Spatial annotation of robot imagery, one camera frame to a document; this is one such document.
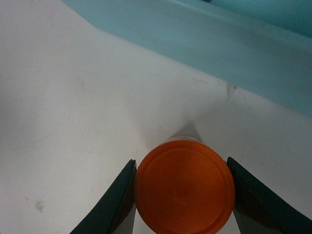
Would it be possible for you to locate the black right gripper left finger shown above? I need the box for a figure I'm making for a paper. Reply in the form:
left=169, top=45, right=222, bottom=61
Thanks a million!
left=71, top=159, right=137, bottom=234

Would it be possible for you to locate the orange cylinder part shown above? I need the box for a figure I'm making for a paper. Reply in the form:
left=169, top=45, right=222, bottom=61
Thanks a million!
left=135, top=137, right=235, bottom=234

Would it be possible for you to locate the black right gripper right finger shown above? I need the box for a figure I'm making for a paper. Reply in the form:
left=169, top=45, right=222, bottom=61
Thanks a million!
left=227, top=157, right=312, bottom=234

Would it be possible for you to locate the light blue plastic box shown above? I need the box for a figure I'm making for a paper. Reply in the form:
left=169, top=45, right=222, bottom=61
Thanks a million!
left=65, top=0, right=312, bottom=116

